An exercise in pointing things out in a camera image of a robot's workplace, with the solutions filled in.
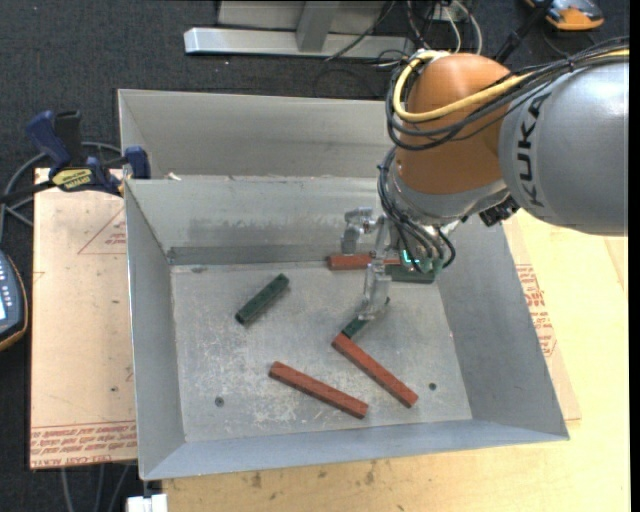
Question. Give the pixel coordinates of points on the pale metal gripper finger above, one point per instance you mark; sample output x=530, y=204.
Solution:
x=375, y=295
x=352, y=235

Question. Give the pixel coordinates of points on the red-brown flat block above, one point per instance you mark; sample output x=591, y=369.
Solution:
x=347, y=261
x=375, y=370
x=320, y=390

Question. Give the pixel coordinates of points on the dark green flat block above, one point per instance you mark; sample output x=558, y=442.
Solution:
x=262, y=299
x=352, y=327
x=411, y=276

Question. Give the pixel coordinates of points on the grey metal bin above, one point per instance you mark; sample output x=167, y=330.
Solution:
x=280, y=325

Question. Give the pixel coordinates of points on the brown cardboard board red print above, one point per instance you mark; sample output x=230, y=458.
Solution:
x=80, y=320

